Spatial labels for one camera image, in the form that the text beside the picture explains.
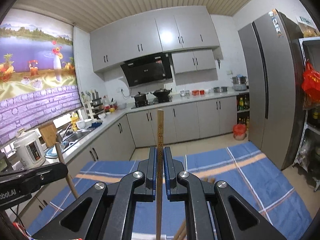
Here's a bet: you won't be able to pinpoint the wooden chopstick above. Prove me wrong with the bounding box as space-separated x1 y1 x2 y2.
173 220 187 240
55 142 79 199
156 109 164 240

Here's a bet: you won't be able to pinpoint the kitchen sink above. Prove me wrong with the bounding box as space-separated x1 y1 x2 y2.
61 128 94 153

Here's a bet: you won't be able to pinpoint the grey lower kitchen cabinets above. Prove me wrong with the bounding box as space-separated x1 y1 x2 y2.
19 96 238 221

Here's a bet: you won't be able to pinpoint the grey kitchen cabinets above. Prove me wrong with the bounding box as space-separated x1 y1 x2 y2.
90 5 220 73
19 96 238 221

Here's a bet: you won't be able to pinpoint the grey upper kitchen cabinets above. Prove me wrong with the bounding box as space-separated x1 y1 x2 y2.
90 5 220 73

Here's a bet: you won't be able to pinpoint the white rice cooker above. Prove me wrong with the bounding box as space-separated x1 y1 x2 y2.
14 128 46 169

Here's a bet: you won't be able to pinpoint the wooden chopstick on table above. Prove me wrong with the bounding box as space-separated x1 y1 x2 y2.
173 220 187 240

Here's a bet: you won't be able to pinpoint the blue plaid tablecloth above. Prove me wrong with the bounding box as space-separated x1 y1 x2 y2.
27 142 312 239

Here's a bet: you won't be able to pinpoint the wooden cutting board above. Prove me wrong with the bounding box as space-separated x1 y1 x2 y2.
38 121 57 148

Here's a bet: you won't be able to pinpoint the red waste bin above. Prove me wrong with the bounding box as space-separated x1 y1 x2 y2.
233 124 247 140

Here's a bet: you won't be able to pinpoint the landscape window blind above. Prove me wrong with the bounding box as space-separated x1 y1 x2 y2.
1 9 82 145

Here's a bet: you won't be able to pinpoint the metal storage shelf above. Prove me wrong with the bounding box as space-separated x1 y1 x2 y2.
293 37 319 191

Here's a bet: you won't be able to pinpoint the black cooking pot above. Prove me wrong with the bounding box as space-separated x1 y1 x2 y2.
133 92 149 108

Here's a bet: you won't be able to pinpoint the black wok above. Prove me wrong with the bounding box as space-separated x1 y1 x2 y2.
152 88 172 98

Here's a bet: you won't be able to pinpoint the steel steamer pot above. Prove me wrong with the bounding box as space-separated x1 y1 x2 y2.
232 75 247 91

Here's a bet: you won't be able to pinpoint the black range hood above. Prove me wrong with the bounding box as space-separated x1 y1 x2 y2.
120 53 172 88

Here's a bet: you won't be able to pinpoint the red plastic bag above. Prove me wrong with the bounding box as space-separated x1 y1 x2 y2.
302 59 320 103

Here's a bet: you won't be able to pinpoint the grey refrigerator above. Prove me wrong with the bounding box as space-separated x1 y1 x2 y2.
238 9 305 170

